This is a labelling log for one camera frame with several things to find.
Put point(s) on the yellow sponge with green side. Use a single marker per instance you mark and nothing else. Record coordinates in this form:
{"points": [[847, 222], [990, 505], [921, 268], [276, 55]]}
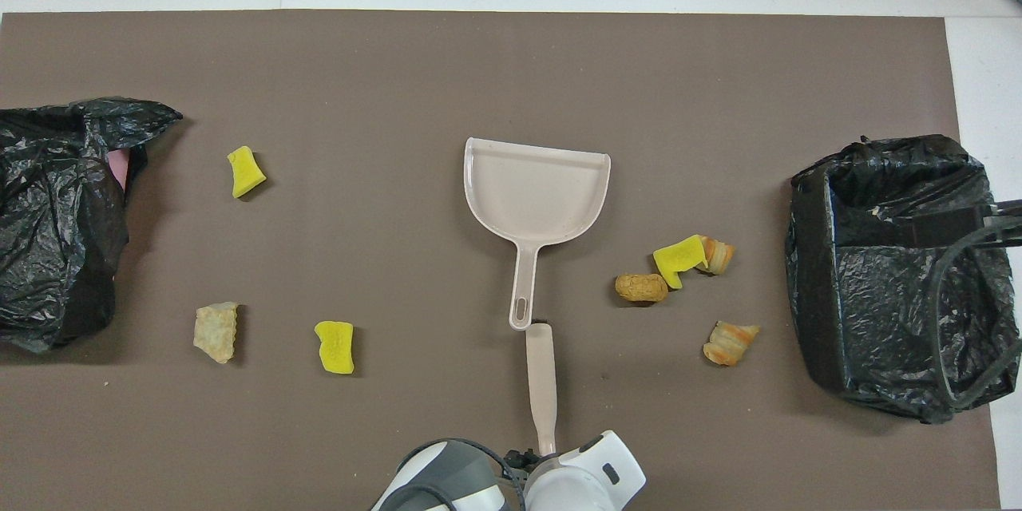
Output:
{"points": [[677, 258]]}

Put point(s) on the brown bread bun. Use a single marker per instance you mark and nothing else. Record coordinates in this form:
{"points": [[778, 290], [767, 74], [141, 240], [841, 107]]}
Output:
{"points": [[641, 287]]}

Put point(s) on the crumpled black trash bag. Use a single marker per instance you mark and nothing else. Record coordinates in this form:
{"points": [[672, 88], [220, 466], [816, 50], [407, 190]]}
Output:
{"points": [[56, 215]]}

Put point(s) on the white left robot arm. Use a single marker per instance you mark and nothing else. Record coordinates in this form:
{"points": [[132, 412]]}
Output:
{"points": [[587, 487]]}

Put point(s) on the beige hand brush black bristles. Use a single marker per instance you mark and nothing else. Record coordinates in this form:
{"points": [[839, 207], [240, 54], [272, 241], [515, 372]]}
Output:
{"points": [[540, 383]]}

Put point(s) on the striped croissant piece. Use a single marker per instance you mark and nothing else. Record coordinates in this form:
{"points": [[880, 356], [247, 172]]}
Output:
{"points": [[728, 343], [718, 255]]}

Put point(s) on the brown table mat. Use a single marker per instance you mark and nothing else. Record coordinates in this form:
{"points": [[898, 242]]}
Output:
{"points": [[399, 80]]}

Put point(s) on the beige plastic dustpan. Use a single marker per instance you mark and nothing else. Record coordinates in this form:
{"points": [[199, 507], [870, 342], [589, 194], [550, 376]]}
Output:
{"points": [[535, 192]]}

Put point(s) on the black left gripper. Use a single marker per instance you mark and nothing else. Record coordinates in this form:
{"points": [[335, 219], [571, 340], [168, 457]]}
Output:
{"points": [[519, 465]]}

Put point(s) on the pink bin under bag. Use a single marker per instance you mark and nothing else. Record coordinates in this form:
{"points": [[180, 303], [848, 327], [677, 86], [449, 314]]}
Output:
{"points": [[120, 168]]}

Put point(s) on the rectangular bin with black bag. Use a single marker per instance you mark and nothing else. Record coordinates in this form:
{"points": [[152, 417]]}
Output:
{"points": [[878, 319]]}

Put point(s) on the croissant piece pale underside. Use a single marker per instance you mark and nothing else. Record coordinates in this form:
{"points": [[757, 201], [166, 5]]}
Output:
{"points": [[215, 331]]}

